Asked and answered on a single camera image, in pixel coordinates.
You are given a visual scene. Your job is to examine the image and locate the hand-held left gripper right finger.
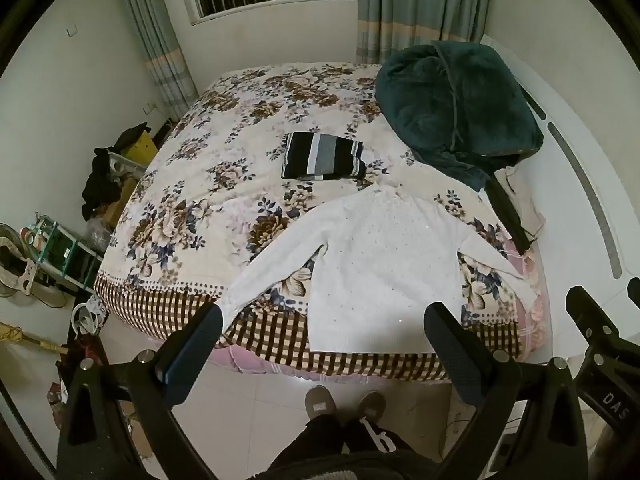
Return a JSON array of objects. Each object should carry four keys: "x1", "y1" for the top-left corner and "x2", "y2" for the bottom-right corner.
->
[{"x1": 422, "y1": 302, "x2": 584, "y2": 480}]

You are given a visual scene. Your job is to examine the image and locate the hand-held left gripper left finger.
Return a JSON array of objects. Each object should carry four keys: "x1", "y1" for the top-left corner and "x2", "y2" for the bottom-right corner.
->
[{"x1": 56, "y1": 302, "x2": 224, "y2": 480}]

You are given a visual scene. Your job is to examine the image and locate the white knit sweater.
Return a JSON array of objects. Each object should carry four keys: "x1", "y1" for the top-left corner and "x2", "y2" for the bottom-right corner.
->
[{"x1": 220, "y1": 186, "x2": 537, "y2": 357}]

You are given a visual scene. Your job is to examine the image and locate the person's right shoe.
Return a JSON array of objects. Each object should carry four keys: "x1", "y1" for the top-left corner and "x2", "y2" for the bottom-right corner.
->
[{"x1": 357, "y1": 391, "x2": 387, "y2": 423}]

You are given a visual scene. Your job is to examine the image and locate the person's shoe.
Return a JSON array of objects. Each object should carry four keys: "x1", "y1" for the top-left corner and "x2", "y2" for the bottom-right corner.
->
[
  {"x1": 305, "y1": 386, "x2": 337, "y2": 420},
  {"x1": 357, "y1": 391, "x2": 387, "y2": 423}
]

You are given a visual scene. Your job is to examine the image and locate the white headboard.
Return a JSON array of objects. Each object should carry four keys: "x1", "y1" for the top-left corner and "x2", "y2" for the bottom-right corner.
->
[{"x1": 479, "y1": 34, "x2": 640, "y2": 363}]

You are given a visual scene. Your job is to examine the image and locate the beige cloth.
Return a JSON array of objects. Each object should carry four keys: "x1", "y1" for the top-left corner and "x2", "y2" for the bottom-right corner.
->
[{"x1": 494, "y1": 164, "x2": 547, "y2": 242}]

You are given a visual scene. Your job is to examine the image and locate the black flat strip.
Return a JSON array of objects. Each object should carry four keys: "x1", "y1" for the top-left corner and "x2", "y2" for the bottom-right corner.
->
[{"x1": 486, "y1": 171, "x2": 534, "y2": 256}]

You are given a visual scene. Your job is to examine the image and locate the person's left shoe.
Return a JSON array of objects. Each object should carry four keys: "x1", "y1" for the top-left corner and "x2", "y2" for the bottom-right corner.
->
[{"x1": 305, "y1": 386, "x2": 337, "y2": 420}]

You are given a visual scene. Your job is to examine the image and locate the person's black pants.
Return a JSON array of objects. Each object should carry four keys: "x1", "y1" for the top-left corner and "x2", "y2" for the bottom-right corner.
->
[{"x1": 264, "y1": 414, "x2": 403, "y2": 480}]

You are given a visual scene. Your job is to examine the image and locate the clear plastic bag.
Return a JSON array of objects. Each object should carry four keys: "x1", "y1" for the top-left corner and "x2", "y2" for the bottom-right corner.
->
[{"x1": 85, "y1": 219, "x2": 114, "y2": 252}]

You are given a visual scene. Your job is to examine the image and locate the floral bedsheet bed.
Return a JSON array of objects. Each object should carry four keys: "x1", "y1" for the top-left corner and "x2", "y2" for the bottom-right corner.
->
[{"x1": 94, "y1": 62, "x2": 549, "y2": 386}]

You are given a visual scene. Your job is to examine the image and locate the cardboard box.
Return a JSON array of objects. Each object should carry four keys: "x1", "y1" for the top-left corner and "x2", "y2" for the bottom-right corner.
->
[{"x1": 102, "y1": 175, "x2": 142, "y2": 227}]

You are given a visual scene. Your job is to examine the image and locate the black clothing pile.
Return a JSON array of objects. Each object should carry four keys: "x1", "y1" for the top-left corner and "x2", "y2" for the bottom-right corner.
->
[{"x1": 81, "y1": 122, "x2": 151, "y2": 222}]

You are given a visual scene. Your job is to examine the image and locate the floor fan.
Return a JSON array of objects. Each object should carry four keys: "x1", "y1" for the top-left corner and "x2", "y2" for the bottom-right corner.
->
[{"x1": 0, "y1": 224, "x2": 67, "y2": 309}]

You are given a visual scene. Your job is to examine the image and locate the white plastic basket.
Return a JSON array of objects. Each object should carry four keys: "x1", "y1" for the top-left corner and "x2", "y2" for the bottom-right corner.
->
[{"x1": 107, "y1": 152, "x2": 147, "y2": 179}]

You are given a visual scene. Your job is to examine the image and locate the yellow box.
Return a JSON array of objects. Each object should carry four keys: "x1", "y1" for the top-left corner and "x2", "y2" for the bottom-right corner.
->
[{"x1": 120, "y1": 130, "x2": 160, "y2": 169}]

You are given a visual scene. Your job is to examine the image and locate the folded black striped sweater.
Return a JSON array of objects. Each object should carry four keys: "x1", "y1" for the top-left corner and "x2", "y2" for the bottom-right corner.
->
[{"x1": 281, "y1": 131, "x2": 367, "y2": 182}]

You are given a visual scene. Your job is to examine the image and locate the dark teal fleece blanket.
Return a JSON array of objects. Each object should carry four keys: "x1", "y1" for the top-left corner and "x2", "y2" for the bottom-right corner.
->
[{"x1": 375, "y1": 42, "x2": 545, "y2": 192}]

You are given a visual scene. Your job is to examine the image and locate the grey-blue curtain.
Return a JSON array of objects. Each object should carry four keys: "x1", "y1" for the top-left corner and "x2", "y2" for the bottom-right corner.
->
[
  {"x1": 117, "y1": 0, "x2": 201, "y2": 122},
  {"x1": 356, "y1": 0, "x2": 494, "y2": 67}
]

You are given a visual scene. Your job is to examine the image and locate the green frame rack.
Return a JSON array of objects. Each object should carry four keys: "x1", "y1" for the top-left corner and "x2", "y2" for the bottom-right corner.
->
[{"x1": 29, "y1": 212, "x2": 104, "y2": 295}]

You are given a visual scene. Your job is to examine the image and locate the wooden broom handle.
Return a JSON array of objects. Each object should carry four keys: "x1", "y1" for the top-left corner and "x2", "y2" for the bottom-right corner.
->
[{"x1": 0, "y1": 322, "x2": 71, "y2": 356}]

